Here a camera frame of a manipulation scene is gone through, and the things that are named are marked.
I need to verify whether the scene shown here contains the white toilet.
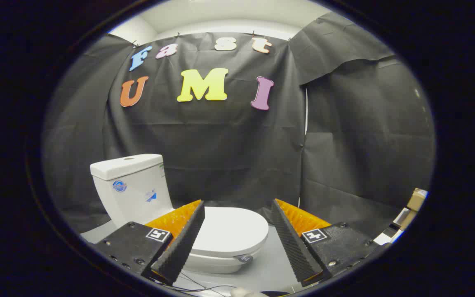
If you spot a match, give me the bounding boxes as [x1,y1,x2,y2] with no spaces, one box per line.
[90,154,264,274]

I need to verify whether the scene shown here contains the white toilet lid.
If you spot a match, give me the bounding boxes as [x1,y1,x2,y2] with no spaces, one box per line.
[191,206,269,263]

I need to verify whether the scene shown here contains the cardboard box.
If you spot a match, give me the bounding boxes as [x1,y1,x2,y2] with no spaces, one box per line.
[407,188,428,211]

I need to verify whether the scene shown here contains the thin black cables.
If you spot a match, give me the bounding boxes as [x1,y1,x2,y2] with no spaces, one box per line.
[172,271,238,296]

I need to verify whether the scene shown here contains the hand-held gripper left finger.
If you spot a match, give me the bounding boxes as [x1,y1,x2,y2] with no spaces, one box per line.
[91,200,206,286]

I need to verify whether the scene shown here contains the black backdrop cloth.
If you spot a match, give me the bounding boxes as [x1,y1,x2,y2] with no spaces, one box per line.
[43,12,435,233]

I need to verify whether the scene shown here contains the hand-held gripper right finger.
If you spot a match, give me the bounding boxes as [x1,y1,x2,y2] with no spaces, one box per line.
[270,198,380,287]

